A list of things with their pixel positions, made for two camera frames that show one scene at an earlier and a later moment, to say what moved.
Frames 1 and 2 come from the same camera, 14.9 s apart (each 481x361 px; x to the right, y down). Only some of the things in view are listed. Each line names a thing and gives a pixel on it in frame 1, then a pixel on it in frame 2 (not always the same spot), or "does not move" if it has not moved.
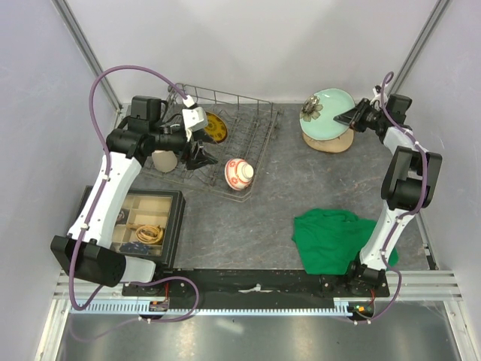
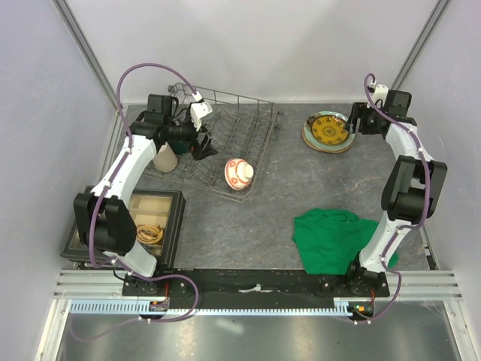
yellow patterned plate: x=216 y=129 → x=329 y=129
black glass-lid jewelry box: x=147 y=223 does not move
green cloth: x=328 y=241 does not move
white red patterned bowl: x=238 y=174 does not move
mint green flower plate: x=319 y=110 → x=307 y=131
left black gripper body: x=188 y=156 → x=197 y=149
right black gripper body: x=367 y=116 does not move
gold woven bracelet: x=149 y=234 does not move
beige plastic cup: x=165 y=161 does not move
